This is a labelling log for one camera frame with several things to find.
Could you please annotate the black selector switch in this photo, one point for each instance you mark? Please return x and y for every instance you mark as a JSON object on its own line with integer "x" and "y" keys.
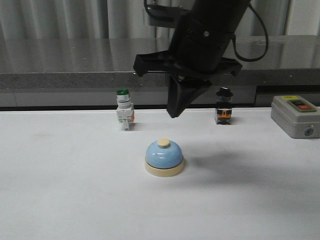
{"x": 223, "y": 110}

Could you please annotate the green pushbutton switch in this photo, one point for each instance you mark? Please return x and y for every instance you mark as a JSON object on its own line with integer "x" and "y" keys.
{"x": 125, "y": 110}

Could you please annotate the blue cream service bell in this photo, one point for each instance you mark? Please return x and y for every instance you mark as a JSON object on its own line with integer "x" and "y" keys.
{"x": 164, "y": 158}

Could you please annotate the grey curtain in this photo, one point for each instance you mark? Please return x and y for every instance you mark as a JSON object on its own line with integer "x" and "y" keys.
{"x": 121, "y": 19}

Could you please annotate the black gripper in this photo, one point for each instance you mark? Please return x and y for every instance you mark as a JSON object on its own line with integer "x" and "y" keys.
{"x": 195, "y": 54}

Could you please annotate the grey stone counter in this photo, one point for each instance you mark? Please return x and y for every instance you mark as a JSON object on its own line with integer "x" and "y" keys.
{"x": 84, "y": 74}

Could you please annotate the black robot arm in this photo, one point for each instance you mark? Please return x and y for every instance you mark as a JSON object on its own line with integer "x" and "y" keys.
{"x": 196, "y": 51}

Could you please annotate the grey start stop switch box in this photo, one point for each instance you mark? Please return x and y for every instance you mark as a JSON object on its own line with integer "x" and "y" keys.
{"x": 299, "y": 118}

